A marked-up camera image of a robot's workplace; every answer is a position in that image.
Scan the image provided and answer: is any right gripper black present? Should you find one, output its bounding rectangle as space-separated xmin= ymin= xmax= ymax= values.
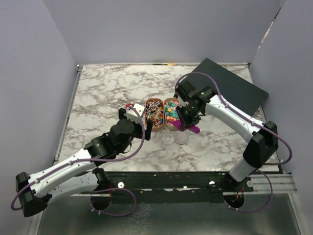
xmin=176 ymin=102 xmax=201 ymax=131

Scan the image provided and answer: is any beige star candy tray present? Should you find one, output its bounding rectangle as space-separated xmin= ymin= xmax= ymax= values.
xmin=164 ymin=98 xmax=179 ymax=131

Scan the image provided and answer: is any orange lollipop tray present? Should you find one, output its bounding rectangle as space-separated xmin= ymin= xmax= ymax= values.
xmin=144 ymin=98 xmax=165 ymax=132

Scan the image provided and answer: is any purple plastic scoop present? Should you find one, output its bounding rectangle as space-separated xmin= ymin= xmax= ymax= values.
xmin=171 ymin=120 xmax=200 ymax=134

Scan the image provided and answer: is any clear round jar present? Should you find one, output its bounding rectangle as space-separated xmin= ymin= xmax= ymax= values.
xmin=159 ymin=132 xmax=174 ymax=148

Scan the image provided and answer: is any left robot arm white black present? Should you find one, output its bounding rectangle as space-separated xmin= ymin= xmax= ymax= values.
xmin=11 ymin=104 xmax=152 ymax=217

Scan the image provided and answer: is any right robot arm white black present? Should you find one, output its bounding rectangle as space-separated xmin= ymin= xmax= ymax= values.
xmin=173 ymin=81 xmax=278 ymax=191

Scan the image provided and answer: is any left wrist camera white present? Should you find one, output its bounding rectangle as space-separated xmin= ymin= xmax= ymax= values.
xmin=126 ymin=103 xmax=145 ymax=123

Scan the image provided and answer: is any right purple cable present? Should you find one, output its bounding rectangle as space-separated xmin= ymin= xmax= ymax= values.
xmin=174 ymin=72 xmax=293 ymax=213

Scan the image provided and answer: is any purple cable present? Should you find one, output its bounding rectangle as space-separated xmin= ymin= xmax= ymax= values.
xmin=174 ymin=72 xmax=293 ymax=213
xmin=9 ymin=111 xmax=146 ymax=211

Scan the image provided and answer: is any dark teal network switch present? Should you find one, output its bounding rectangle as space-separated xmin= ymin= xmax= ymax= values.
xmin=185 ymin=58 xmax=268 ymax=116

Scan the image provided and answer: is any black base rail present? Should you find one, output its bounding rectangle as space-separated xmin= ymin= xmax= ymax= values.
xmin=70 ymin=171 xmax=253 ymax=203

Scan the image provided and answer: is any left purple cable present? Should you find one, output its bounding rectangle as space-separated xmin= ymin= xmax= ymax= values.
xmin=9 ymin=111 xmax=146 ymax=211

